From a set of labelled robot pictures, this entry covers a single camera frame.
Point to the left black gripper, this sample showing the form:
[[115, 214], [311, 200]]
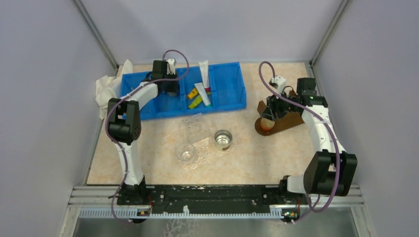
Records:
[[174, 89]]

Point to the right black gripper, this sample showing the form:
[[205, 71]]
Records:
[[272, 105]]

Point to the white ceramic cup cork base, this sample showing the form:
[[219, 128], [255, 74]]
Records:
[[266, 124]]

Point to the silver metal cup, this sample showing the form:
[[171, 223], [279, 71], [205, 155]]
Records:
[[223, 139]]

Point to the clear glass cup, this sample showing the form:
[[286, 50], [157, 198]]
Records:
[[185, 151]]

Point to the white toothpaste teal cap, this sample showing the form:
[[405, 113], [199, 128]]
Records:
[[202, 92]]

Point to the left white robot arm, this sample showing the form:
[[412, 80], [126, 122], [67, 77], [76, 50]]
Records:
[[123, 124]]

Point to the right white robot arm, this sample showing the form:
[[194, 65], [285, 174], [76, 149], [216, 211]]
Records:
[[331, 169]]

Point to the brown wooden tray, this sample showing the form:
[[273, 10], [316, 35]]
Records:
[[287, 121]]

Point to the tall white toothpaste tube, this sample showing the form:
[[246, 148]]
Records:
[[204, 69]]

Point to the clear textured oval tray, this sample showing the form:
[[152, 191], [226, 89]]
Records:
[[206, 153]]

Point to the yellow green tube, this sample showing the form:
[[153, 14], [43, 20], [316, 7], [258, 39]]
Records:
[[197, 101]]

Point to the white crumpled cloth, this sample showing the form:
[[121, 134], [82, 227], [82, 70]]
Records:
[[110, 87]]

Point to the blue divided plastic bin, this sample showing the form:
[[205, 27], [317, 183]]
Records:
[[227, 92]]

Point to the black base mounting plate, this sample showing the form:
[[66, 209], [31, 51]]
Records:
[[210, 199]]

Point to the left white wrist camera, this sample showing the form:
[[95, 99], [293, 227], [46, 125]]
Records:
[[171, 62]]

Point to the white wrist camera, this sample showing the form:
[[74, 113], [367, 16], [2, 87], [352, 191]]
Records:
[[279, 83], [171, 62]]

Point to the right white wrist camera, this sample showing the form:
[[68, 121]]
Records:
[[279, 83]]

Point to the aluminium frame rail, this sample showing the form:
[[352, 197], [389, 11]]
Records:
[[97, 201]]

